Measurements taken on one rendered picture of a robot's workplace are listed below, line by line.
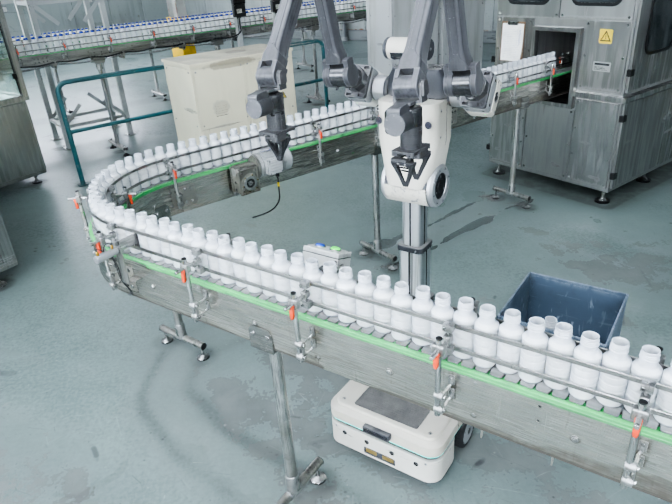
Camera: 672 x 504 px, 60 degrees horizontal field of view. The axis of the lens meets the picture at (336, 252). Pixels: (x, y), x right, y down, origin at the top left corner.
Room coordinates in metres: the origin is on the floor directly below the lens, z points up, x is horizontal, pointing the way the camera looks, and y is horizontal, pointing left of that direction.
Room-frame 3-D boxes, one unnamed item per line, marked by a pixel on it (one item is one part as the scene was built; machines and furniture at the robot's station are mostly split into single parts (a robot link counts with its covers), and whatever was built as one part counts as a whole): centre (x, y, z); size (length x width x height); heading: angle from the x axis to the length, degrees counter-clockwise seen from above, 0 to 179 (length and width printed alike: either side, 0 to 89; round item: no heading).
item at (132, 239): (1.92, 0.79, 0.96); 0.23 x 0.10 x 0.27; 144
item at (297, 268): (1.54, 0.12, 1.08); 0.06 x 0.06 x 0.17
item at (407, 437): (2.02, -0.30, 0.24); 0.68 x 0.53 x 0.41; 144
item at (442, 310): (1.26, -0.26, 1.08); 0.06 x 0.06 x 0.17
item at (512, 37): (5.10, -1.60, 1.22); 0.23 x 0.04 x 0.32; 36
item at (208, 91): (5.87, 0.91, 0.59); 1.10 x 0.62 x 1.18; 126
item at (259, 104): (1.71, 0.17, 1.61); 0.12 x 0.09 x 0.12; 146
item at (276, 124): (1.74, 0.15, 1.51); 0.10 x 0.07 x 0.07; 144
